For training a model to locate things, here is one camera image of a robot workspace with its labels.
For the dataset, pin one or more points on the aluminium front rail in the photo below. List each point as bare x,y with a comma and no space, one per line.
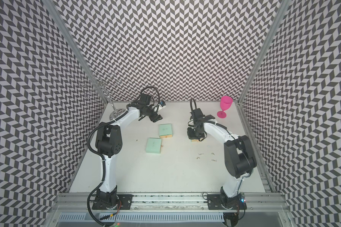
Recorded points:
172,209

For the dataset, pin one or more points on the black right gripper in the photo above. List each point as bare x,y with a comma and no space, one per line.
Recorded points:
191,135

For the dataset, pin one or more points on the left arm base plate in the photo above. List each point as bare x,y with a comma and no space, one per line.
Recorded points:
112,202

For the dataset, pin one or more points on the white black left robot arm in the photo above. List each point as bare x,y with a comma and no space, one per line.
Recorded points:
109,141

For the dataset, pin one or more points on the pink plastic wine glass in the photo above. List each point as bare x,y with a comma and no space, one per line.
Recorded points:
225,104

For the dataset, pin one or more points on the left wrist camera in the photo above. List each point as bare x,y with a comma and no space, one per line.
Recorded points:
160,106

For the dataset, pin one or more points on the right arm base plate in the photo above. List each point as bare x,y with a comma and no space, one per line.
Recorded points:
225,203

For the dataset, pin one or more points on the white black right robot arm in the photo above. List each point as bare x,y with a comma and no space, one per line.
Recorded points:
239,156

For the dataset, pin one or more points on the aluminium corner post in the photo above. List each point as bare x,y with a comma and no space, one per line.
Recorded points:
265,47
53,12

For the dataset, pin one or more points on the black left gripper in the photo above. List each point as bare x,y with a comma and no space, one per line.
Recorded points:
156,117

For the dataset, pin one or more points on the aluminium right corner post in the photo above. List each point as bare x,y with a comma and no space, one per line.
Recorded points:
265,47

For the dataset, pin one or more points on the aluminium left corner post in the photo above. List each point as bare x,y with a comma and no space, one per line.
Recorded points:
53,12

